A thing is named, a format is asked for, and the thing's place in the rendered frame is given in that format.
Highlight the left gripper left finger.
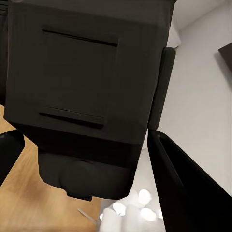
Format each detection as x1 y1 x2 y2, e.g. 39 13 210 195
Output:
0 129 25 186

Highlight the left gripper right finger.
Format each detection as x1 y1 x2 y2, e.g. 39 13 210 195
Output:
147 130 232 232

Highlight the digital camera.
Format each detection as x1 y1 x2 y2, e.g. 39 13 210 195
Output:
0 0 177 201

